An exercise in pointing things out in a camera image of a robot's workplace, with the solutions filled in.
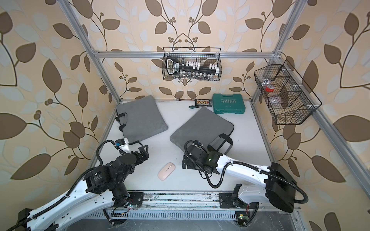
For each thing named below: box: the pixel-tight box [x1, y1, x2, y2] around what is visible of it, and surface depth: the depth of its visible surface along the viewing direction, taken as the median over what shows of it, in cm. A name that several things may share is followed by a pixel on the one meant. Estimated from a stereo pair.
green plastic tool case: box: [211, 93, 246, 115], surface depth 114 cm
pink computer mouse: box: [157, 162, 176, 181], surface depth 85 cm
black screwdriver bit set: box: [188, 98, 213, 109], surface depth 121 cm
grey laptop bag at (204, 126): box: [170, 106, 235, 151], surface depth 101 cm
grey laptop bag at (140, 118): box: [115, 95, 169, 144], surface depth 107 cm
